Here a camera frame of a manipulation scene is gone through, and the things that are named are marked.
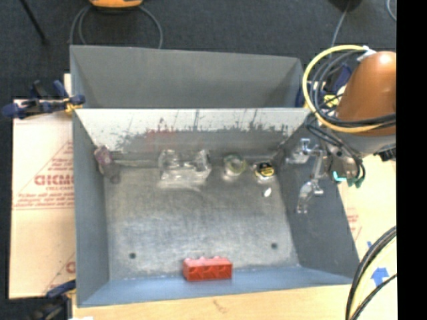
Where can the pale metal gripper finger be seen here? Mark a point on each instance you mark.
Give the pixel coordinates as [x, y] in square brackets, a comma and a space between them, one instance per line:
[305, 152]
[308, 192]

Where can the small white oval object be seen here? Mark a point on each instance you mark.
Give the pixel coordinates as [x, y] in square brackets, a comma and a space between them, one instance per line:
[267, 192]

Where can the black and yellow round object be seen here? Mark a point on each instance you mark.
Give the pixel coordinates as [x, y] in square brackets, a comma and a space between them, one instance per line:
[265, 170]

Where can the greenish clear glass jar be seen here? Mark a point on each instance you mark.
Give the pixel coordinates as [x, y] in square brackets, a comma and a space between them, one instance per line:
[234, 166]

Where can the grey metal bin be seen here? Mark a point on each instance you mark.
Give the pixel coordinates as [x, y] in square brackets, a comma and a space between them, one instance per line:
[200, 218]

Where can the clear glass object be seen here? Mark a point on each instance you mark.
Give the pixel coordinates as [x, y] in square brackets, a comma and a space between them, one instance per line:
[183, 170]

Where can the red toy brick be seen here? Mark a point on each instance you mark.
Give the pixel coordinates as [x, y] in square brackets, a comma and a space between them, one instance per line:
[207, 269]

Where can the purple translucent object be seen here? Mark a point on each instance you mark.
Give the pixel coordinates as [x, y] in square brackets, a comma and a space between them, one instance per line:
[103, 157]

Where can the brown cardboard board red print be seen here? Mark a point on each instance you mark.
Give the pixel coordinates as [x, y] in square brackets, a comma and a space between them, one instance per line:
[40, 212]

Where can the black cylinder on white bracket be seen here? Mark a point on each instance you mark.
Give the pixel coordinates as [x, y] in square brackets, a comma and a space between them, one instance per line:
[387, 153]

